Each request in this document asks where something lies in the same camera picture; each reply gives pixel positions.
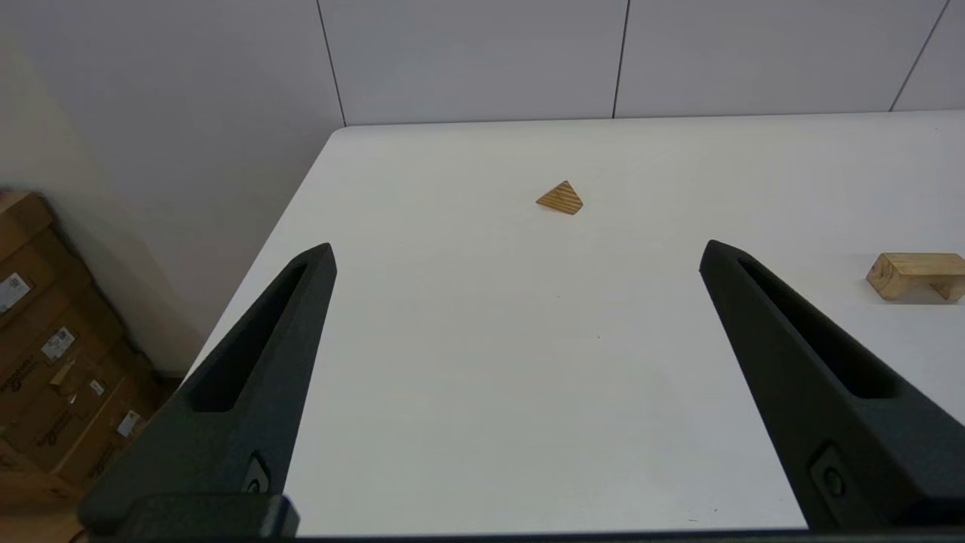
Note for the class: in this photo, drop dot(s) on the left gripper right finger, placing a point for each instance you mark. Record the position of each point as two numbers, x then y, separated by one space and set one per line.
829 392

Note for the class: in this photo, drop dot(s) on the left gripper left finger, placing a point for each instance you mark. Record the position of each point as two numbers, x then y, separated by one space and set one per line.
241 392

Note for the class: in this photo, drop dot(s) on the arched wooden building block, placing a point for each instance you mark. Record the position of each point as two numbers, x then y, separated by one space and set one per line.
912 271

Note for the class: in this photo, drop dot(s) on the triangular wooden building block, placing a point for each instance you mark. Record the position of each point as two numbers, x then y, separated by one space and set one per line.
562 200

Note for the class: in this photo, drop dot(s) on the cardboard box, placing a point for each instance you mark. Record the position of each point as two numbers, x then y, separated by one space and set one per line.
38 302
22 498
75 422

